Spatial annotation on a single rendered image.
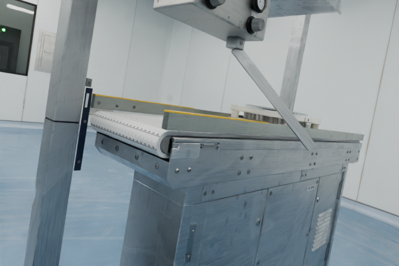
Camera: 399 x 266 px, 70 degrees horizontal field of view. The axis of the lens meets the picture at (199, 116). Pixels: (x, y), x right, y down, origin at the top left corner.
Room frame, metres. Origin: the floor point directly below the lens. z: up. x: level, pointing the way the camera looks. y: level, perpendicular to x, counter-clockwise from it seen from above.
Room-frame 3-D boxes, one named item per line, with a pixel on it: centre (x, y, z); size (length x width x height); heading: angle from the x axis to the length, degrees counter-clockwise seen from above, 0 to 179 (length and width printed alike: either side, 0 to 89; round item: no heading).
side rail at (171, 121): (0.98, -0.39, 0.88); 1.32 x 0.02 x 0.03; 137
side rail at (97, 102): (1.16, -0.19, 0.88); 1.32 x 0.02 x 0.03; 137
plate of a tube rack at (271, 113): (1.06, -0.28, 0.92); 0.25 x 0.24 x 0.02; 47
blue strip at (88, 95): (0.67, 0.27, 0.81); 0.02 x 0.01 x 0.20; 137
